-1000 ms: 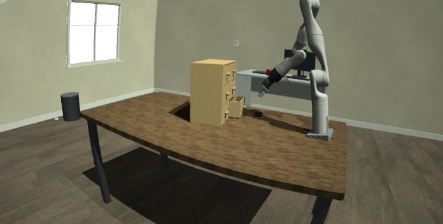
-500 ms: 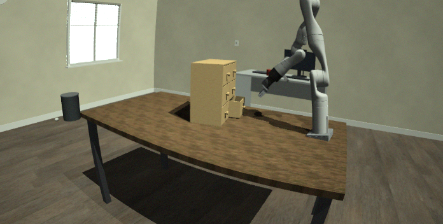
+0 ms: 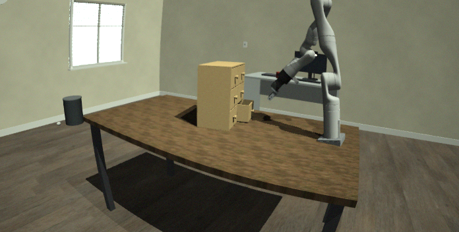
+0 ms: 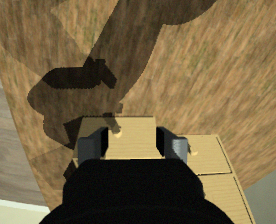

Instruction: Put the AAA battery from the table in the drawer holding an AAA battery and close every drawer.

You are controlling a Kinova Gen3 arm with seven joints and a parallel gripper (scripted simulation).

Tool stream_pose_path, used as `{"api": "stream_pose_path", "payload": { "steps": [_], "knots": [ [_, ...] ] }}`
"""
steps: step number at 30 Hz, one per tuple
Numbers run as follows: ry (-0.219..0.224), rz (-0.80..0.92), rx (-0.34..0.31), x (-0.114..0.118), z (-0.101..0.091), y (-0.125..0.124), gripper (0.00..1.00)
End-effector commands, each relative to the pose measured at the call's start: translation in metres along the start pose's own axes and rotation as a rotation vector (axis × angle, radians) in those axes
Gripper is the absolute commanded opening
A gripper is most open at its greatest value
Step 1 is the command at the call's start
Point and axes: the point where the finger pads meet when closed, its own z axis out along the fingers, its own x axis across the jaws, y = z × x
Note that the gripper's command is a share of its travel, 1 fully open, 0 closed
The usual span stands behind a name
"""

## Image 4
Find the tan wooden chest of drawers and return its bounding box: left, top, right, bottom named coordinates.
left=177, top=134, right=256, bottom=224

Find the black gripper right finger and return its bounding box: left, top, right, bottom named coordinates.
left=156, top=127, right=188, bottom=165

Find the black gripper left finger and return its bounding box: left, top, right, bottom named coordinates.
left=77, top=127, right=109, bottom=166

